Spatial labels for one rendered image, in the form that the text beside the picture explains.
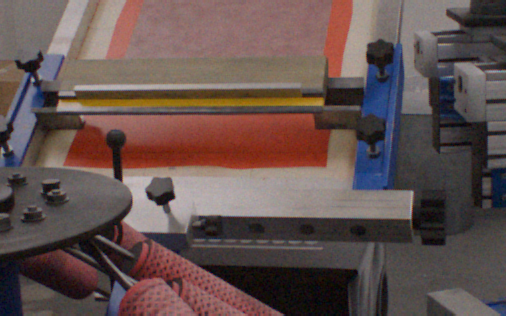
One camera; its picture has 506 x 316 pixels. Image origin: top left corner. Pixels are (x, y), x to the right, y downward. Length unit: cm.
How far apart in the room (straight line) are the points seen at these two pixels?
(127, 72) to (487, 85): 71
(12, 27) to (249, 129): 425
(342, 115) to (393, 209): 23
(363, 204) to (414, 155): 354
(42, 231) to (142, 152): 84
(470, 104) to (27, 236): 132
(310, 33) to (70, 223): 102
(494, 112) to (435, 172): 292
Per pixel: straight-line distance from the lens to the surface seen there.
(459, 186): 511
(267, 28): 192
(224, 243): 203
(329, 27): 190
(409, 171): 507
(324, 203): 150
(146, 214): 149
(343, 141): 170
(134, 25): 200
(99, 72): 176
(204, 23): 196
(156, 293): 93
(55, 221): 95
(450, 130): 264
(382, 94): 170
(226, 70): 170
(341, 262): 190
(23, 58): 183
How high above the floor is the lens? 157
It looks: 14 degrees down
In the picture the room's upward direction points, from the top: 3 degrees counter-clockwise
